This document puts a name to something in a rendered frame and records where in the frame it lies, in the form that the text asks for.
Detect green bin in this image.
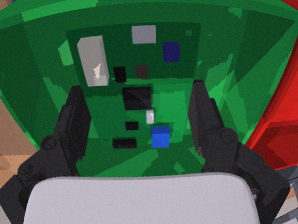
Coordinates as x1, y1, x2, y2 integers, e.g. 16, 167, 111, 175
0, 0, 298, 177

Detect green circuit board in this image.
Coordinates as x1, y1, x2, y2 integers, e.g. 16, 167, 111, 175
66, 22, 201, 149

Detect red open-top bin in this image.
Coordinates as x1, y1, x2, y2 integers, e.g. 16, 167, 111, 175
245, 36, 298, 170

